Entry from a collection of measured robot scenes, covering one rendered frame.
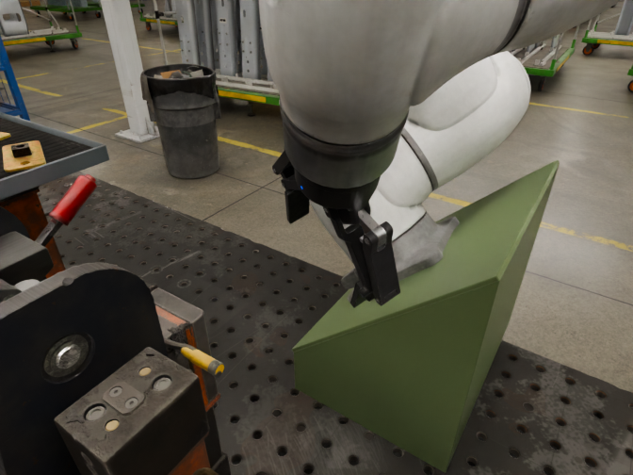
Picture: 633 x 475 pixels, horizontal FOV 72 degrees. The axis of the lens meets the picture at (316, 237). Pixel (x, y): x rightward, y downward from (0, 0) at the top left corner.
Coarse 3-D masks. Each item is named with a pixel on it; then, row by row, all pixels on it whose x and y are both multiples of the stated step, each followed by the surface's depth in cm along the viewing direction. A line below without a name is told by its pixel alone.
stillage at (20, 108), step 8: (0, 40) 375; (0, 48) 377; (0, 56) 379; (0, 64) 392; (8, 64) 386; (8, 72) 387; (8, 80) 390; (0, 88) 405; (16, 88) 396; (16, 96) 398; (0, 104) 425; (8, 104) 418; (16, 104) 402; (8, 112) 397; (16, 112) 402; (24, 112) 408
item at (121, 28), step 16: (112, 0) 336; (128, 0) 346; (112, 16) 343; (128, 16) 350; (112, 32) 352; (128, 32) 354; (112, 48) 361; (128, 48) 358; (128, 64) 362; (128, 80) 368; (128, 96) 378; (128, 112) 388; (144, 112) 388; (144, 128) 393
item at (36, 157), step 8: (16, 144) 48; (24, 144) 48; (32, 144) 51; (40, 144) 51; (8, 152) 49; (16, 152) 47; (24, 152) 48; (32, 152) 49; (40, 152) 49; (8, 160) 47; (16, 160) 47; (24, 160) 47; (32, 160) 47; (40, 160) 47; (8, 168) 45; (16, 168) 45; (24, 168) 46; (32, 168) 46
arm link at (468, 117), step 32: (480, 64) 64; (512, 64) 66; (448, 96) 64; (480, 96) 64; (512, 96) 65; (416, 128) 66; (448, 128) 66; (480, 128) 66; (512, 128) 69; (448, 160) 68
